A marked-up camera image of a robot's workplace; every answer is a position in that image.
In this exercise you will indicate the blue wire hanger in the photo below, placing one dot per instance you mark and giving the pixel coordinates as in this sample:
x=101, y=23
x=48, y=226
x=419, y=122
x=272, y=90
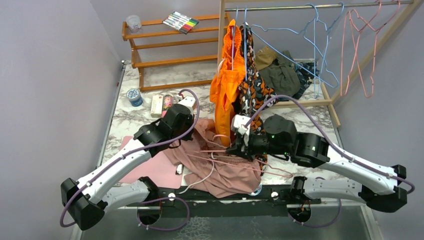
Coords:
x=308, y=33

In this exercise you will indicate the pink floral bottle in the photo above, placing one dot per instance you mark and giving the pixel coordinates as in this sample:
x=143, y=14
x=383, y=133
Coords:
x=168, y=102

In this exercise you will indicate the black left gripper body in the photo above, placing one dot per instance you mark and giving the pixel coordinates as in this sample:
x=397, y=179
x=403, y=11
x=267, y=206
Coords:
x=179, y=132

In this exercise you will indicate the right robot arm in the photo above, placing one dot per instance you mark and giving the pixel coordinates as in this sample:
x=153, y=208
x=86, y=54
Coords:
x=363, y=181

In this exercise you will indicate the tan folded garment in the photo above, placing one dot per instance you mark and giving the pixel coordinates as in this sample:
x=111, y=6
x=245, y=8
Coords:
x=264, y=57

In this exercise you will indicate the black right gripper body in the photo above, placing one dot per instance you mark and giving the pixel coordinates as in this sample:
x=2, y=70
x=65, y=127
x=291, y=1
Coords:
x=256, y=144

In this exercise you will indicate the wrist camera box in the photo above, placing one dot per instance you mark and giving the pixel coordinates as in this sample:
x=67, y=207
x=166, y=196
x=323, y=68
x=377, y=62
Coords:
x=187, y=101
x=239, y=125

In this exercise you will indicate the clear plastic toy package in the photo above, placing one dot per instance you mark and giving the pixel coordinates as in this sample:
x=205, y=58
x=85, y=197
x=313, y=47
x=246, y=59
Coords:
x=257, y=190

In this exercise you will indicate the marker pen set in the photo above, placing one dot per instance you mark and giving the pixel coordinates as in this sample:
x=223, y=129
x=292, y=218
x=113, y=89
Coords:
x=180, y=22

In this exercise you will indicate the blue hanger holding shorts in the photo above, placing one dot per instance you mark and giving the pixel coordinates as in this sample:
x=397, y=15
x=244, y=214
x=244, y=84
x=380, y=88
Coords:
x=243, y=45

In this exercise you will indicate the olive green garment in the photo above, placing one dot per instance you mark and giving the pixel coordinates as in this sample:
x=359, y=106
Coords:
x=281, y=76

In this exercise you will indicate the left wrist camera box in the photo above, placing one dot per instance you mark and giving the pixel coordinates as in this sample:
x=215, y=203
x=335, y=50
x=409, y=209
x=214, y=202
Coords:
x=187, y=101

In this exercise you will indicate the wooden shelf rack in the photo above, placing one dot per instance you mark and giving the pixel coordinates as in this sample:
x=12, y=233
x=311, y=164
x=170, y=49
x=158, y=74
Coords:
x=159, y=45

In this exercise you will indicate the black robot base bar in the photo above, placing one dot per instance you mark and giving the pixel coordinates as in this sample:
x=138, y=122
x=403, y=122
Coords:
x=272, y=200

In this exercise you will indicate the metal hanging rod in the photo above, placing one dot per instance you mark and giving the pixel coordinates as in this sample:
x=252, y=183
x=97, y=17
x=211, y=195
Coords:
x=323, y=6

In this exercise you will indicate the pink shorts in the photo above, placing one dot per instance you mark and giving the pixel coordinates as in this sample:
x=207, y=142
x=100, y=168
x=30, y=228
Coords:
x=218, y=179

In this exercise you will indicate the pink clipboard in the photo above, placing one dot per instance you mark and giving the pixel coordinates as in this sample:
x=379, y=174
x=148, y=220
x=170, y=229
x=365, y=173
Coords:
x=163, y=171

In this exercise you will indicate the camouflage orange black shorts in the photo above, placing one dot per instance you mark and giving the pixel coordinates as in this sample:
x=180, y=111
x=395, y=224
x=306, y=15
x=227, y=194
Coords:
x=253, y=92

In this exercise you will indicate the white rectangular box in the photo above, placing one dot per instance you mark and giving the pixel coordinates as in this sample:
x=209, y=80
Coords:
x=156, y=106

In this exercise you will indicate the clear plastic cup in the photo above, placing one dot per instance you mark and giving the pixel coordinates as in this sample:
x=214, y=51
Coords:
x=134, y=23

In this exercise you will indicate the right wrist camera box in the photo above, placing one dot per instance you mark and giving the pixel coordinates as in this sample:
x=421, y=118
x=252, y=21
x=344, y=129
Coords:
x=239, y=125

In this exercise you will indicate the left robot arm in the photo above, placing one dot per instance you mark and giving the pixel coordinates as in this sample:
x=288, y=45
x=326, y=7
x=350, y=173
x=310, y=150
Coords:
x=89, y=198

